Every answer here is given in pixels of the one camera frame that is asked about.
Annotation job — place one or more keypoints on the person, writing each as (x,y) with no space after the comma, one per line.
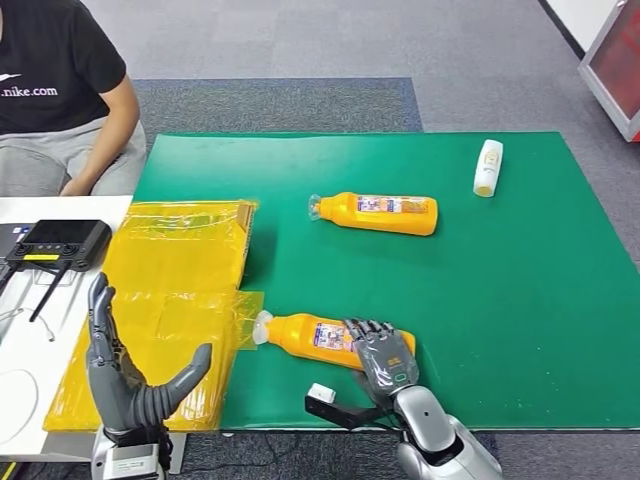
(45,66)

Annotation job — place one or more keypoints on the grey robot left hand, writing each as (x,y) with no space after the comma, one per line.
(112,391)

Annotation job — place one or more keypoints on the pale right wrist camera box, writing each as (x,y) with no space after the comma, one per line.
(321,393)

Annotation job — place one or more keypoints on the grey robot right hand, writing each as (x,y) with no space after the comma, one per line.
(387,361)

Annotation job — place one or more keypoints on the red and white cabinet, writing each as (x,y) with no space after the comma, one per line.
(615,66)

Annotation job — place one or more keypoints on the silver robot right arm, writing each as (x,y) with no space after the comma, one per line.
(435,430)

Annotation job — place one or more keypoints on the black controller with antennas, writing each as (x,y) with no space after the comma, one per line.
(60,242)

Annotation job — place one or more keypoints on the green table mat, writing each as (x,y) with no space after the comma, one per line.
(475,285)

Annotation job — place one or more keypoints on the person's left hand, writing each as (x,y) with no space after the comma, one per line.
(75,189)

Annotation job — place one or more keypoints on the white plastic bottle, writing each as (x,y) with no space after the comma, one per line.
(487,169)

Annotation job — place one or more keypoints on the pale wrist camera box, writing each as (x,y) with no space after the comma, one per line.
(130,460)
(321,393)

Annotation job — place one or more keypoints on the orange bottle with clear cap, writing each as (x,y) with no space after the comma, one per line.
(295,334)
(340,212)

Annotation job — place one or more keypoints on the yellow plastic bag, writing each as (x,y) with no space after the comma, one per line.
(170,265)

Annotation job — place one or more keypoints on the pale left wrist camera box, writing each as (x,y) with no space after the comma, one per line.
(130,460)

